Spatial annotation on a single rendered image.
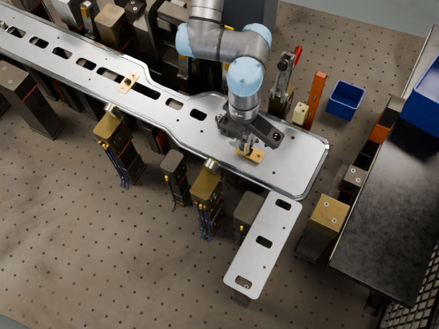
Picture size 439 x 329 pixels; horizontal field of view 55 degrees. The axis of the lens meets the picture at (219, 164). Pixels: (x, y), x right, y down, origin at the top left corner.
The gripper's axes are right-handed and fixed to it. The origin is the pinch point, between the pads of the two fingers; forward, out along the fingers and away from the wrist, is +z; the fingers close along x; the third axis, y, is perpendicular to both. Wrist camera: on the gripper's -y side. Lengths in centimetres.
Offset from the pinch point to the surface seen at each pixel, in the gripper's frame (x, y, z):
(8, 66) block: 10, 83, 0
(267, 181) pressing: 5.3, -8.5, 2.9
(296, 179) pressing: 1.1, -15.6, 3.0
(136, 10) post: -25, 54, -7
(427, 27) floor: -180, -39, 104
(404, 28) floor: -173, -26, 104
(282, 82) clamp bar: -19.6, -0.3, -8.4
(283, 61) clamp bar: -18.4, -0.2, -18.8
